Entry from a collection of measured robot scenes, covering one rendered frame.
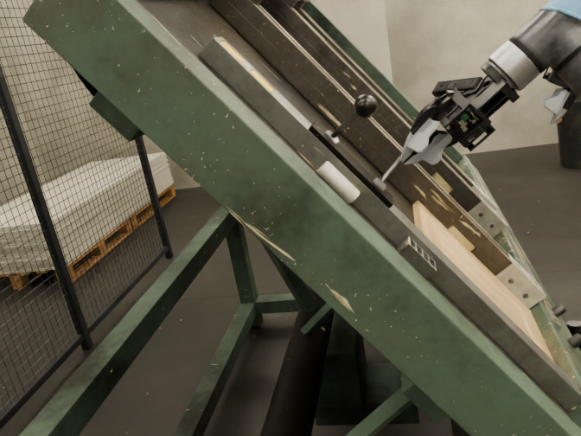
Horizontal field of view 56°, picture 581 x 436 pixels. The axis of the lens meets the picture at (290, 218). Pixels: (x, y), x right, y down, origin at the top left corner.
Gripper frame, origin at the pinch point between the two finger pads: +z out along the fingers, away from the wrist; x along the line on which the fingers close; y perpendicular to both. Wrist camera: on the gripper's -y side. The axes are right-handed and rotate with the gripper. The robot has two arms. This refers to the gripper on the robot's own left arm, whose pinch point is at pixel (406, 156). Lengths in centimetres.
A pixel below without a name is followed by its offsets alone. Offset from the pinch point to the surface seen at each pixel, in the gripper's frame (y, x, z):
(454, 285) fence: 12.6, 19.4, 9.6
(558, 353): 9, 57, 9
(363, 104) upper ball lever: 4.7, -15.3, -2.3
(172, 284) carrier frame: -85, 21, 113
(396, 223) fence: 7.2, 4.5, 8.9
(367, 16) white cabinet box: -389, 108, -4
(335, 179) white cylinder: 5.6, -9.6, 10.0
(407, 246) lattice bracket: 12.0, 6.3, 9.5
